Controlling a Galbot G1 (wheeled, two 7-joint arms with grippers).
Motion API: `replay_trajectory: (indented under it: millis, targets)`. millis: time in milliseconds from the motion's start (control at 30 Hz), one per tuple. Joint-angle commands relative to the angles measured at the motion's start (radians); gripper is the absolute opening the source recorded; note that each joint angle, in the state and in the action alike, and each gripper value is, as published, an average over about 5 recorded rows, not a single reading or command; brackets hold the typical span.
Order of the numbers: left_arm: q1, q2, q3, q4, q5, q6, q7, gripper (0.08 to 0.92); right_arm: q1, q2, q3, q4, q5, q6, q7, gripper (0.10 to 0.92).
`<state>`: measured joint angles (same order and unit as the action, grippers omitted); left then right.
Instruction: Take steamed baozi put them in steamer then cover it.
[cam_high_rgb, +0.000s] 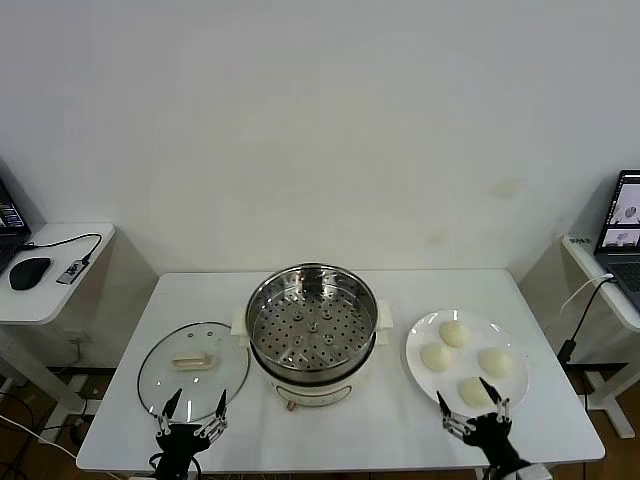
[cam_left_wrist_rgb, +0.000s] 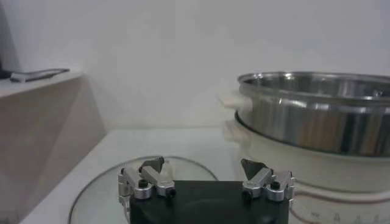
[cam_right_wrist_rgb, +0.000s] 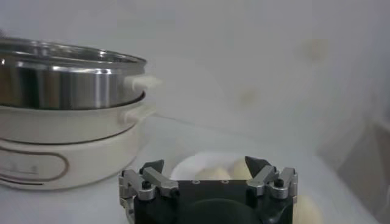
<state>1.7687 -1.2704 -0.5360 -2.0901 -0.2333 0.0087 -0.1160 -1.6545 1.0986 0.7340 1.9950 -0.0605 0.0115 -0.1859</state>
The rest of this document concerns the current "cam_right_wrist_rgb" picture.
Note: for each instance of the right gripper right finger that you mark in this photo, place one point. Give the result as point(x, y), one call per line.
point(262, 178)

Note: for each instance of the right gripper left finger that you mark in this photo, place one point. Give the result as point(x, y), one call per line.
point(158, 180)

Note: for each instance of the white steamed baozi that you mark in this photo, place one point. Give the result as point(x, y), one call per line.
point(240, 170)
point(306, 210)
point(211, 174)

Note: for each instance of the stainless steel steamer basket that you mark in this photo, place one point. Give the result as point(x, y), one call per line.
point(61, 82)

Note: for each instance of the white round plate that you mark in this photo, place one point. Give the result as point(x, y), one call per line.
point(189, 165)

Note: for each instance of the white electric cooker base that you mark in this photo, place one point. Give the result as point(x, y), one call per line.
point(76, 158)

